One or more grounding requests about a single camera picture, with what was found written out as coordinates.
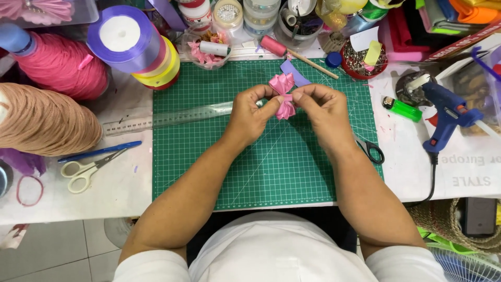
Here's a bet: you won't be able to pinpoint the person's right hand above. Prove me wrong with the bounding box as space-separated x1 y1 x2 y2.
291 83 357 154

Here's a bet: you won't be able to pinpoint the person's left hand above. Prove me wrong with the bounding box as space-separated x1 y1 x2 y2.
223 84 285 149

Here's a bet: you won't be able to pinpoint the pink satin ribbon bow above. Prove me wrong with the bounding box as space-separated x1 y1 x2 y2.
269 72 297 120

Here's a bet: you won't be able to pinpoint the green cutting mat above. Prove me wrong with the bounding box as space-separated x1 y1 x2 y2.
152 58 384 211

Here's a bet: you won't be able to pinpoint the purple ribbon strip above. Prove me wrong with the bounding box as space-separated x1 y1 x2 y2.
280 60 312 88

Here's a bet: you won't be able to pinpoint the wooden stick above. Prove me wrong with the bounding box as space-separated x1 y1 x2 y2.
287 49 339 80

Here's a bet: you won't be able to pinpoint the blue bottle cap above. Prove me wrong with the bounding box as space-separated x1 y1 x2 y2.
326 52 343 69

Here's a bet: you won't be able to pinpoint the red bowl of pins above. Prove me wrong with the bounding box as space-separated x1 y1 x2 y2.
340 39 389 80

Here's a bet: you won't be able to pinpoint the clear plastic ruler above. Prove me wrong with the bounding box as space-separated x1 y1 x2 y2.
103 100 264 137

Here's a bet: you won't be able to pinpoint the white thread spool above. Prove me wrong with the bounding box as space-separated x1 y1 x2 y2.
199 41 231 57

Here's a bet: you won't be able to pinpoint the pink thread spool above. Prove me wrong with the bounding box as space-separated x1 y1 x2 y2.
260 35 288 58

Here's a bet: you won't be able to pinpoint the green lighter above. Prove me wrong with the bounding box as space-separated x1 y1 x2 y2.
382 96 423 123

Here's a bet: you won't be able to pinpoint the yellow paper note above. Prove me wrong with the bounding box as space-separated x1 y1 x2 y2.
363 40 383 66

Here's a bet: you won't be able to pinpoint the clear tub of ribbon scraps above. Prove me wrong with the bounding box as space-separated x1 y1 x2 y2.
181 30 232 71

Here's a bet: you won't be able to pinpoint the white paper note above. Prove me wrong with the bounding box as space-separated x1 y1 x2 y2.
349 26 380 52

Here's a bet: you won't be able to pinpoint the clear jar of tools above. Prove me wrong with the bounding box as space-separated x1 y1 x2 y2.
274 0 324 52

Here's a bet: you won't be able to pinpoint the yellow ribbon roll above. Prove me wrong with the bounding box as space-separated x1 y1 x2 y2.
131 36 181 87

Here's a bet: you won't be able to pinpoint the stack of clear bead tubs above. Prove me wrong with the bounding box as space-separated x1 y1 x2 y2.
243 0 282 38

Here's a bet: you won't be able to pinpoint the jar of white beads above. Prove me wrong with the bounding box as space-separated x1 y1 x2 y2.
212 0 244 31

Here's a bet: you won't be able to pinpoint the blue hot glue gun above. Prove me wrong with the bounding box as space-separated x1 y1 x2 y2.
421 81 485 154

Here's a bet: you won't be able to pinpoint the printed white paper sheet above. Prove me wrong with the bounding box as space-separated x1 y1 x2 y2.
370 63 501 202

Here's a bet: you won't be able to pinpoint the person's white shirt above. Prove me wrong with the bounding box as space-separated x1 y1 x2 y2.
113 211 449 282

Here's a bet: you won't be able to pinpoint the purple ribbon roll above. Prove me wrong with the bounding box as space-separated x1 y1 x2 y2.
86 5 162 74

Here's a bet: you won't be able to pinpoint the blue pen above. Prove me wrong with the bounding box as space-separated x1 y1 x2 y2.
57 140 142 164

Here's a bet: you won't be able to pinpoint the pile of coloured felt sheets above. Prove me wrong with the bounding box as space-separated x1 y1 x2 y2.
381 0 501 62

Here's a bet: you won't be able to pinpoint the woven basket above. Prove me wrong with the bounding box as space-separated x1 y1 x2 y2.
407 198 501 255

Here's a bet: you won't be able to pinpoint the black box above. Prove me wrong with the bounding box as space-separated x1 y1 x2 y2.
464 197 498 237

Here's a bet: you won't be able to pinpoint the pink yarn cone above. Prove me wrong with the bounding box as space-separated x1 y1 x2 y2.
0 23 109 101

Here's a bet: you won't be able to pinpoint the beige yarn cone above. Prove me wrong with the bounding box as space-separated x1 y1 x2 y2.
0 82 103 157

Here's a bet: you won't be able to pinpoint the white fan grille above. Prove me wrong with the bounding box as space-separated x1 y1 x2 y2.
427 242 501 282

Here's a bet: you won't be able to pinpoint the red rubber band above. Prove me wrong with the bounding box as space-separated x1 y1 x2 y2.
16 175 44 207

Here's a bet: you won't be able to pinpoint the clear box of pink flowers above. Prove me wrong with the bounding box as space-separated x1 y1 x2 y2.
0 0 99 29

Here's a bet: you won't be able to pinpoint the black handled scissors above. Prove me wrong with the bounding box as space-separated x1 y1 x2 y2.
353 133 385 165

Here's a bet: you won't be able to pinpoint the black power cable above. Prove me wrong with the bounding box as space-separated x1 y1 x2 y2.
403 153 439 208

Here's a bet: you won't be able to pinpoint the cream handled scissors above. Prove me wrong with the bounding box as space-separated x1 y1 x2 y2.
60 148 128 194

